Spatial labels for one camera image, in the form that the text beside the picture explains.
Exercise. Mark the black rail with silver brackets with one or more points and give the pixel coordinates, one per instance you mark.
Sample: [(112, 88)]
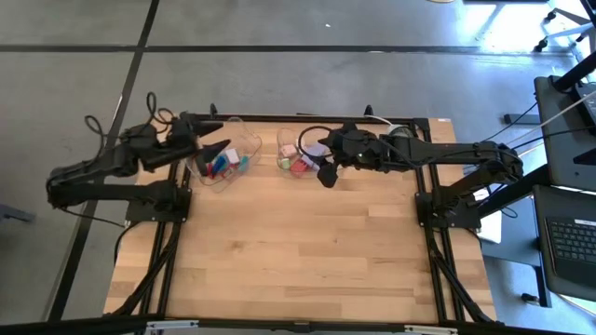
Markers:
[(298, 328)]

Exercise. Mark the black diagonal pole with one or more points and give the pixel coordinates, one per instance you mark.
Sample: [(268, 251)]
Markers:
[(572, 75)]

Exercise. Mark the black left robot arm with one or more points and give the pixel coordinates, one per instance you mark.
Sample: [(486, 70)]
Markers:
[(116, 160)]

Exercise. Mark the dark grey side desk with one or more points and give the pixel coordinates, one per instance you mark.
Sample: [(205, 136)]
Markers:
[(559, 139)]

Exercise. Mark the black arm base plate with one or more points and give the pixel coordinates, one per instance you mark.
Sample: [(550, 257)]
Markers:
[(139, 211), (465, 218)]

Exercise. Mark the small red box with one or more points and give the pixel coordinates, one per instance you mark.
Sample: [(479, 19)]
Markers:
[(210, 170)]

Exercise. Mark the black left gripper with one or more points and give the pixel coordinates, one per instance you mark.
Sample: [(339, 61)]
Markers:
[(184, 137)]

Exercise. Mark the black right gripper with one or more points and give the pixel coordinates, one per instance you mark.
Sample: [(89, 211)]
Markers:
[(356, 149)]

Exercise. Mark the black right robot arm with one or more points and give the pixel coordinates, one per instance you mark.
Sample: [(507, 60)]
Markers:
[(442, 151)]

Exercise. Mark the dark grey laptop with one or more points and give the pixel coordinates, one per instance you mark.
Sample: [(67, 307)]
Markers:
[(572, 242)]

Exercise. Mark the black stand beam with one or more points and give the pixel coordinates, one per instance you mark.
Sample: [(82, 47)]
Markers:
[(512, 195)]

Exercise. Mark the pale green wall charger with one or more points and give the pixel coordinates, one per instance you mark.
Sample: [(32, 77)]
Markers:
[(284, 163)]

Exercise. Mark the small teal box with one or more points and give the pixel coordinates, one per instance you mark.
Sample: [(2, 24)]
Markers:
[(243, 164)]

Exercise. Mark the grey floor object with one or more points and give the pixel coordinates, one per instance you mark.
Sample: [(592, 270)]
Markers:
[(14, 214)]

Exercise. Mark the clear plastic bin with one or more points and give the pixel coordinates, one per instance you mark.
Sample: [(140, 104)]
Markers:
[(284, 139), (219, 186)]

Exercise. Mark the black aluminium table frame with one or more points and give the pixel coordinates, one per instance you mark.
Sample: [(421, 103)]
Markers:
[(168, 235)]

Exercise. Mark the dark round clamp knob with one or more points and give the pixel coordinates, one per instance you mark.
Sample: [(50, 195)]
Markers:
[(212, 111), (368, 111)]

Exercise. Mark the office chair base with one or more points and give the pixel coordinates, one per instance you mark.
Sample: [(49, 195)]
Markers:
[(540, 45)]

